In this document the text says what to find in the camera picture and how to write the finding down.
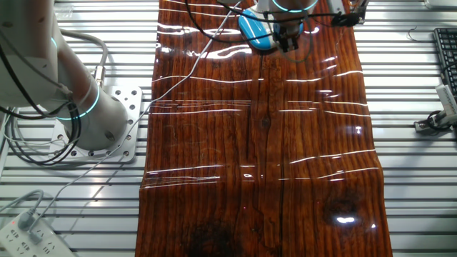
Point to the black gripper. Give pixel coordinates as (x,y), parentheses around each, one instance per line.
(287,29)

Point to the blue and white desk lamp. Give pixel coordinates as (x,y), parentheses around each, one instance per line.
(253,30)

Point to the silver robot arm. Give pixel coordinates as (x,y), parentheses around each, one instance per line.
(28,53)

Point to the glossy wood-grain table mat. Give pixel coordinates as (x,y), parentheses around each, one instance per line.
(232,142)

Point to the black keyboard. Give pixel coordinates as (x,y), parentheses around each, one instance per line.
(448,53)

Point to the white power strip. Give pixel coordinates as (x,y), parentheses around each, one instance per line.
(21,246)

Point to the metal camera bracket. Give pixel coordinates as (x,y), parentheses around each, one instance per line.
(361,10)

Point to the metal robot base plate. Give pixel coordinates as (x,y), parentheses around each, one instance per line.
(128,103)

